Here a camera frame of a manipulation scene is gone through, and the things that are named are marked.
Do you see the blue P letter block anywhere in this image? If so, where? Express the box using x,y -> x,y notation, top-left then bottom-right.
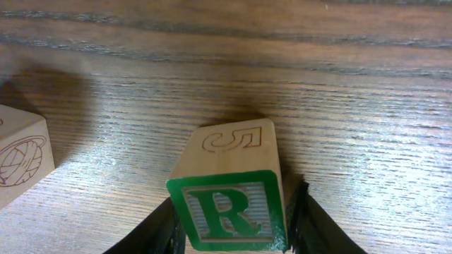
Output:
1,105 -> 56,208

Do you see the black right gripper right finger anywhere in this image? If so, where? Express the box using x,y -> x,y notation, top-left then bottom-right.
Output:
285,181 -> 366,254

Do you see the green R block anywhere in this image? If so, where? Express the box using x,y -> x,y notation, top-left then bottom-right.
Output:
166,119 -> 287,251

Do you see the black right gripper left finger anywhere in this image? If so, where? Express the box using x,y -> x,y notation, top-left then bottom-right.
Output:
105,198 -> 186,254

